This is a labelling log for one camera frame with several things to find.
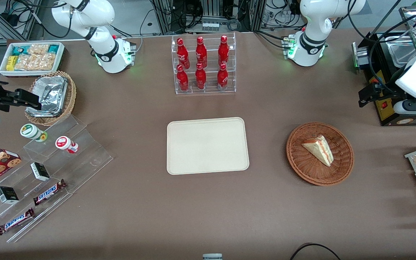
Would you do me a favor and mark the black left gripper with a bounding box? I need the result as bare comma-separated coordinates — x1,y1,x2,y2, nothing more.
358,82,406,108

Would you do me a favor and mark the triangular sandwich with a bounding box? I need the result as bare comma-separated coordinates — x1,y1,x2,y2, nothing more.
301,135,334,167

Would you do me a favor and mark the light wicker basket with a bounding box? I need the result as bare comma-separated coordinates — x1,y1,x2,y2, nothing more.
25,71,77,126

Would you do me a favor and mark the round brown wicker basket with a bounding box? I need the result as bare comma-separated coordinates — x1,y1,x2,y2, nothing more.
286,122,355,186

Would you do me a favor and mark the beige plastic tray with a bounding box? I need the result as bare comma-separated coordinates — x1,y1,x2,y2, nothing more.
166,117,250,176

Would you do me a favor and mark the black food warmer appliance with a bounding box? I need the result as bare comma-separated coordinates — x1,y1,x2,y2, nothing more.
352,5,416,126

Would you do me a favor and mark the aluminium foil container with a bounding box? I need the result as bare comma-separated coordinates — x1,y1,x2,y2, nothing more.
27,75,68,117

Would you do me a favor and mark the green lid yogurt cup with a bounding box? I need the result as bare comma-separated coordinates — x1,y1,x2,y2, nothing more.
20,123,48,143

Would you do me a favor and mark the clear bag of crackers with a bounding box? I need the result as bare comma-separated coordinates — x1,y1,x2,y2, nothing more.
14,53,56,72

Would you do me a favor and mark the steel warmer pan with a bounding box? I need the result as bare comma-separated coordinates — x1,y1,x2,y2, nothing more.
388,43,416,68

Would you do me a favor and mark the white plastic snack bin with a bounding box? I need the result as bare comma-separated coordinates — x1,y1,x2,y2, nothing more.
0,42,65,78

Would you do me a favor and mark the red lid yogurt cup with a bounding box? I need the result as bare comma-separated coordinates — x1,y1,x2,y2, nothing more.
55,135,79,155

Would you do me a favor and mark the small black box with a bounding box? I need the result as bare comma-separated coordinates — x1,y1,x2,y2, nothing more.
30,162,51,182
0,186,20,205

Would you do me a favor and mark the clear acrylic stepped display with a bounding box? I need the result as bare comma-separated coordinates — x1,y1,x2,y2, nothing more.
0,114,114,243

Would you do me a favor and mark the Snickers chocolate bar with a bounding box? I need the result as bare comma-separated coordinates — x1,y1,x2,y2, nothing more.
0,207,35,236
32,179,68,207

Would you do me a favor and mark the red cola bottle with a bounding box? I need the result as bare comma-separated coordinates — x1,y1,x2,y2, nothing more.
218,35,230,67
176,64,190,92
195,62,207,90
176,38,191,69
195,36,208,68
217,63,229,91

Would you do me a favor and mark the clear acrylic bottle rack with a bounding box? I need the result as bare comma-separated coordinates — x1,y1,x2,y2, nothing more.
171,32,237,95

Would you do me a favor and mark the white power strip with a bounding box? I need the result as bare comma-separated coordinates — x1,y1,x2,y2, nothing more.
201,21,227,32

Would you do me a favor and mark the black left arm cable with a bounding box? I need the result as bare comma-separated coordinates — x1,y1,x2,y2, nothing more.
347,0,416,95

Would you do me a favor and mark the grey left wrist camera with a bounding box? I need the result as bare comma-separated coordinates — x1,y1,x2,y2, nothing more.
393,99,416,116

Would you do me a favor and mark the black table edge cable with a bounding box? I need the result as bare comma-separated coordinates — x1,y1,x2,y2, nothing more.
289,243,342,260

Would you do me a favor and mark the aluminium frame rack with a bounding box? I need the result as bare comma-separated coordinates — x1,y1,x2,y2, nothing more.
152,0,267,35

